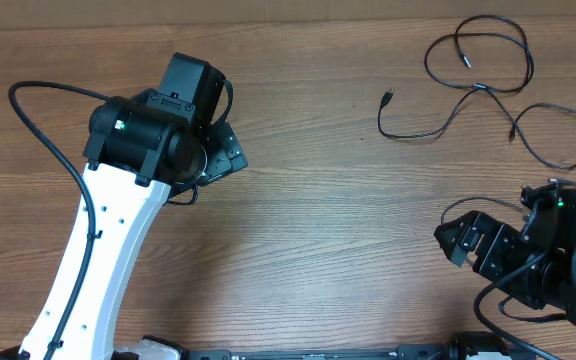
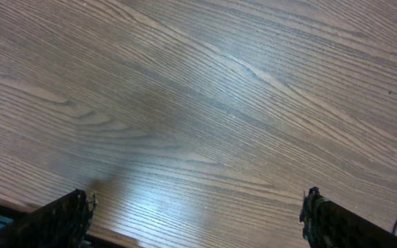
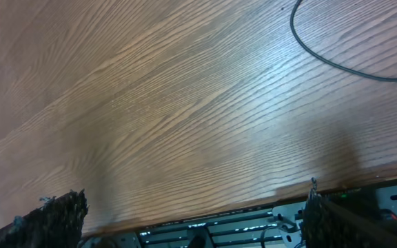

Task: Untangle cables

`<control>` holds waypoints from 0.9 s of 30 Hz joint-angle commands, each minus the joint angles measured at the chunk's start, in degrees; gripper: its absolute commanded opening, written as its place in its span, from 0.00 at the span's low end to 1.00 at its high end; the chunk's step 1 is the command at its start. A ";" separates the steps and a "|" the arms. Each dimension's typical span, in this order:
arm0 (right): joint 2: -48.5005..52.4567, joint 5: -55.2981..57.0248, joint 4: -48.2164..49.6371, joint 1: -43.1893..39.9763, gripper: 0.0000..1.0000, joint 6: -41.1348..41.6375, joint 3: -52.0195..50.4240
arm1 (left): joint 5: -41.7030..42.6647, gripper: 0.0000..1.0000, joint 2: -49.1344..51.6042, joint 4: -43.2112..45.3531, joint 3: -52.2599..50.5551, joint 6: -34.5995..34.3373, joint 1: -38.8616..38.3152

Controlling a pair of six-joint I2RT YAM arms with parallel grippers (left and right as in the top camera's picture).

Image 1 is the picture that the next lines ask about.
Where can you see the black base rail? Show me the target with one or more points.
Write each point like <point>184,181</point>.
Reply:
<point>461,346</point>

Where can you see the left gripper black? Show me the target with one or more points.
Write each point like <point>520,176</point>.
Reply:
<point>225,156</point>

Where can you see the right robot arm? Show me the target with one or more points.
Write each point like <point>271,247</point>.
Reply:
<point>549,222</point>

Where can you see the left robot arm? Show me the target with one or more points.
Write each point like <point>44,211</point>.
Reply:
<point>141,154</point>

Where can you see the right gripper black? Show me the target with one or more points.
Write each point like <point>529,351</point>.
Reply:
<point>491,246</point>

